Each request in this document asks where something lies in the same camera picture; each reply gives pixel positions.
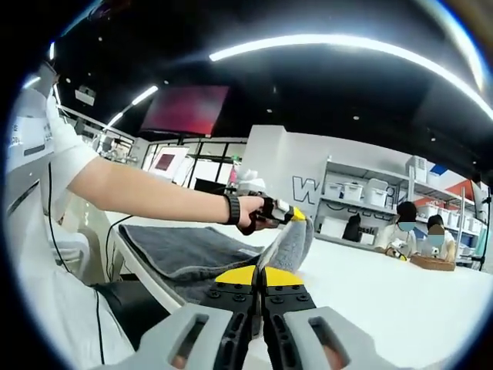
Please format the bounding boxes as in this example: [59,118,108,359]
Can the white ceiling projector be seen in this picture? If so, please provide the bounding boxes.
[75,85,96,106]

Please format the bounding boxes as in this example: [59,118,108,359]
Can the black wristband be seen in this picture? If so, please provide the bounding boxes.
[222,193,242,226]

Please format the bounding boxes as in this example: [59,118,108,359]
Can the row of white storage boxes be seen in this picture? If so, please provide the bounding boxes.
[334,156,478,240]

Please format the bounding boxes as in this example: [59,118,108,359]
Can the grey metal storage shelf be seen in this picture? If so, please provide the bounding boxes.
[317,156,490,267]

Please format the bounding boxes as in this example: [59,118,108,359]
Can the person's left hand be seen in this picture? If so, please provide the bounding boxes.
[236,195,269,232]

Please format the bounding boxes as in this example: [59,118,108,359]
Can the white chest device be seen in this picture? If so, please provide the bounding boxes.
[6,115,55,217]

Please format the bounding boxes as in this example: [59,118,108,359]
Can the white rectangular box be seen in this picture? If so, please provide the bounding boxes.
[320,216,345,237]

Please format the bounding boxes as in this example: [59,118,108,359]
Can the black device cable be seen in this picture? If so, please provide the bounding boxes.
[45,161,107,365]

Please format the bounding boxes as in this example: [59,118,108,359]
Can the black bag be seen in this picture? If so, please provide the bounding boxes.
[342,214,362,243]

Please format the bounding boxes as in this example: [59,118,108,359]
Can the black seat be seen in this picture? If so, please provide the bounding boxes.
[91,280,182,350]

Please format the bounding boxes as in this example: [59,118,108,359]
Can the black framed glass partition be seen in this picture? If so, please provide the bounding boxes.
[148,140,247,190]

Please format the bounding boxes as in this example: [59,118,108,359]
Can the grey towel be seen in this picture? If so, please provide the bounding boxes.
[118,215,314,305]

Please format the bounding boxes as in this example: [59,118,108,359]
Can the large red hanging screen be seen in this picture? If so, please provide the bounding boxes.
[139,85,231,136]

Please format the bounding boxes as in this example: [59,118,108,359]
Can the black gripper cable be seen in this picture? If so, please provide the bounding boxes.
[106,214,136,278]

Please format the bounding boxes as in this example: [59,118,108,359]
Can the black monitor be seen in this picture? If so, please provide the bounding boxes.
[194,177,226,193]

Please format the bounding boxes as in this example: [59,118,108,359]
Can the person's white clothing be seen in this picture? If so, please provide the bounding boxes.
[5,61,134,370]

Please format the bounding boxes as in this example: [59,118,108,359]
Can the wooden tray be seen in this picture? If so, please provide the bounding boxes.
[410,254,456,271]

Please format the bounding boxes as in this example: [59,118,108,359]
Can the curved ceiling light strip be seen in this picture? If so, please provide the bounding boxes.
[208,33,485,115]

